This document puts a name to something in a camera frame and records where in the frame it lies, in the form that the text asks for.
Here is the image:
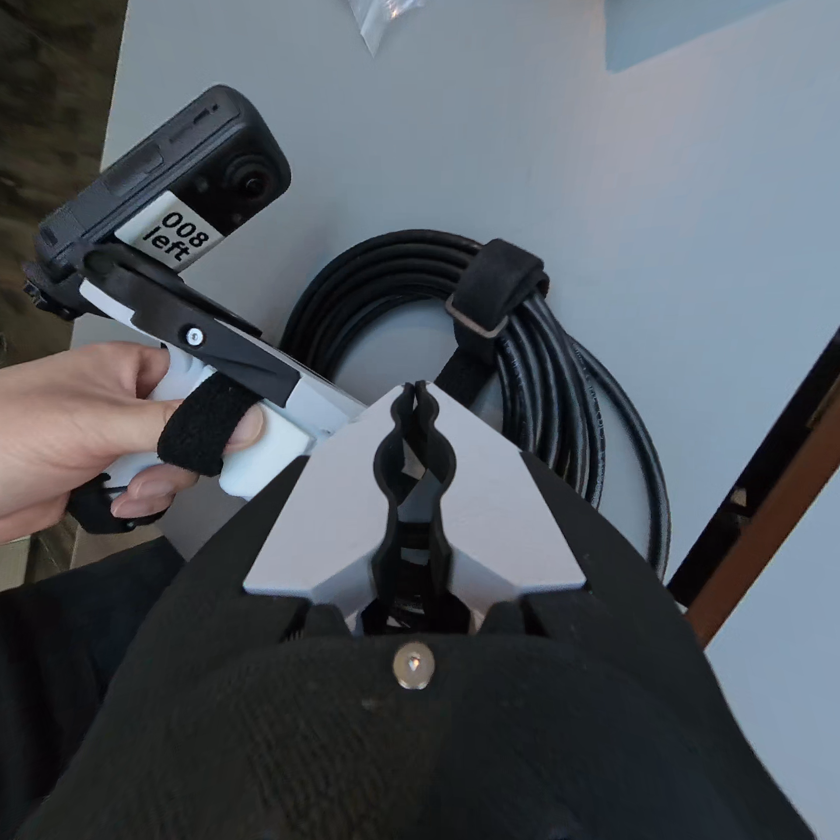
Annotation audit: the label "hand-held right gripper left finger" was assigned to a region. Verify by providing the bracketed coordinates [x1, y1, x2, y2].
[243, 386, 417, 637]

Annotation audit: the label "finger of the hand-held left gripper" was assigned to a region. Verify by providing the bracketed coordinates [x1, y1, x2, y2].
[287, 373, 368, 455]

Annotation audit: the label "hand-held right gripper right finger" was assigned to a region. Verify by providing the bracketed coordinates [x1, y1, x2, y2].
[415, 382, 587, 636]

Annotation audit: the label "black ethernet cable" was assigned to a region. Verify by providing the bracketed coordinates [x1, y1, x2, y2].
[279, 230, 672, 581]

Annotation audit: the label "black velcro strap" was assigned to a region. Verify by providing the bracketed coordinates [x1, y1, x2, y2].
[392, 238, 550, 621]

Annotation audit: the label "grey desk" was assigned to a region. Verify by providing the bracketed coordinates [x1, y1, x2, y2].
[98, 0, 840, 840]

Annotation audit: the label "person's left hand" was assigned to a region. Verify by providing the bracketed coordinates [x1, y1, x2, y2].
[0, 341, 266, 546]

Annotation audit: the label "person's dark clothing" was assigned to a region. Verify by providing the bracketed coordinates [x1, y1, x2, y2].
[0, 538, 191, 840]

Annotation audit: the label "small clear bag red parts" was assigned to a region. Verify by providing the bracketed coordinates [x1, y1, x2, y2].
[348, 0, 421, 56]

